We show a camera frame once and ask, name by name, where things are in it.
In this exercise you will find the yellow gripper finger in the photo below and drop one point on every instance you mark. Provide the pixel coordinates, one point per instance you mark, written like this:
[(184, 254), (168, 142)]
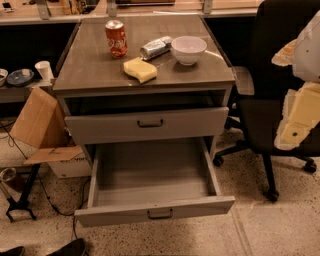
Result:
[(284, 57), (301, 113)]

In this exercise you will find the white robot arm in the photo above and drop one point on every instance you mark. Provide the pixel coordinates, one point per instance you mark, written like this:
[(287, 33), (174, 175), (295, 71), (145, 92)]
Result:
[(306, 57)]

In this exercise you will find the grey drawer cabinet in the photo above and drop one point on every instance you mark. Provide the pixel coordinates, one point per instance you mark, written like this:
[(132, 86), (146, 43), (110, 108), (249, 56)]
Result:
[(126, 99)]

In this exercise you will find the grey open bottom drawer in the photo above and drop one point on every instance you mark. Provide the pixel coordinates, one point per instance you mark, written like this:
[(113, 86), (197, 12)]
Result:
[(152, 180)]

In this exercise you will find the grey middle drawer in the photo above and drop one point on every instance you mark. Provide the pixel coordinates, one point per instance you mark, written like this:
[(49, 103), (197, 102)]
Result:
[(157, 125)]

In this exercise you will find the red soda can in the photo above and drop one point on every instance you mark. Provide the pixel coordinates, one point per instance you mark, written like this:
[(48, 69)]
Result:
[(116, 38)]

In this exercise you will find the black office chair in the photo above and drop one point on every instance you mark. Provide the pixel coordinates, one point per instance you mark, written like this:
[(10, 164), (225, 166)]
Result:
[(261, 86)]

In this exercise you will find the yellow sponge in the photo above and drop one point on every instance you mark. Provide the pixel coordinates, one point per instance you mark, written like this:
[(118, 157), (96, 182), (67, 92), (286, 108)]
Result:
[(140, 69)]

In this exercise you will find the white paper cup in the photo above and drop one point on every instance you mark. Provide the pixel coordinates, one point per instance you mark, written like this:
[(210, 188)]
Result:
[(44, 69)]

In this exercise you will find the brown cardboard box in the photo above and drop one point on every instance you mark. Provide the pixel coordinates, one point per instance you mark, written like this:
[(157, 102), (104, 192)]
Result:
[(41, 125)]

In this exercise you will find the black shoe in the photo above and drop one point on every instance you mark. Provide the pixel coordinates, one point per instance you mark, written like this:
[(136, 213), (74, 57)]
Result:
[(16, 251), (75, 248)]

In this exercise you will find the dark round dish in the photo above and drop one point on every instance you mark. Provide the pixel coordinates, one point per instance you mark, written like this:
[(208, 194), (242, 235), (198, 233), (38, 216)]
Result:
[(20, 78)]

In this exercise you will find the wooden background desk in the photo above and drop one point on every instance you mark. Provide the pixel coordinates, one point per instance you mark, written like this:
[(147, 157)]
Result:
[(22, 12)]

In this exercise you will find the low side shelf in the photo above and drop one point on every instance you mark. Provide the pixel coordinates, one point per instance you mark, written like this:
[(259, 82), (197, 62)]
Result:
[(20, 94)]

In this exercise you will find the white small bowl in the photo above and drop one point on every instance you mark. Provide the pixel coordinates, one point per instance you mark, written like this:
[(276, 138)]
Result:
[(3, 76)]

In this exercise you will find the black metal stand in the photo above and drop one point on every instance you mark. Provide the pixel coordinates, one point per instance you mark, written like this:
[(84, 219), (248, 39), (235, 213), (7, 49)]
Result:
[(11, 178)]

